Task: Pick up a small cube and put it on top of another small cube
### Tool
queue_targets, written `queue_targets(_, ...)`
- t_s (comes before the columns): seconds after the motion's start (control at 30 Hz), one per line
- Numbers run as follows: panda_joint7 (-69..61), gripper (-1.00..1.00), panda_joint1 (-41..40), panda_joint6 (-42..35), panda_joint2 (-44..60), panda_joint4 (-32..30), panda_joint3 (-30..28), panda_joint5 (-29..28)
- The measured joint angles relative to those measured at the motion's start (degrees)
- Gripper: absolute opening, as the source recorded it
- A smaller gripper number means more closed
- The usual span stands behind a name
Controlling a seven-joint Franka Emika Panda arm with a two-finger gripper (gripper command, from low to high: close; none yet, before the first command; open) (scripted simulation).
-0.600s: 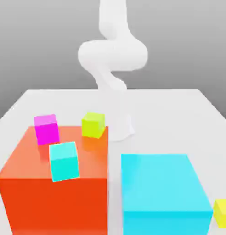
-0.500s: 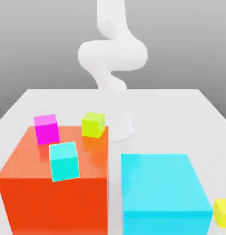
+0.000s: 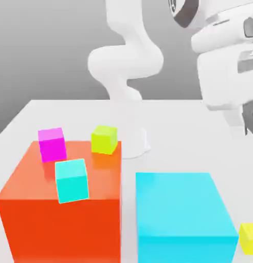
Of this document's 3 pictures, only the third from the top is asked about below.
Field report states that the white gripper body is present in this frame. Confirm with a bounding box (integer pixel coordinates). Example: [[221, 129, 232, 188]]
[[197, 42, 253, 112]]

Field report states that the small yellow cube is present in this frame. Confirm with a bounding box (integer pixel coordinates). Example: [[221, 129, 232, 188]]
[[238, 222, 253, 256]]

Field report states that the small lime cube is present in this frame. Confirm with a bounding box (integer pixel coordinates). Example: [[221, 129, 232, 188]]
[[91, 125, 119, 155]]

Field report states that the small cyan cube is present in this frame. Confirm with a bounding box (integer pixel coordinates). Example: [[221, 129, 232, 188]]
[[55, 158, 91, 204]]

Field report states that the small magenta cube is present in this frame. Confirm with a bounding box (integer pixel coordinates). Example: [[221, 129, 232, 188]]
[[38, 127, 68, 163]]

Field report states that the large cyan box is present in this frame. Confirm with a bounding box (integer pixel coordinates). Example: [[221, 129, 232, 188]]
[[135, 172, 240, 263]]

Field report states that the large orange box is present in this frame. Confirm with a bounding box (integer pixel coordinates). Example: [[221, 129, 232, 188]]
[[0, 140, 122, 263]]

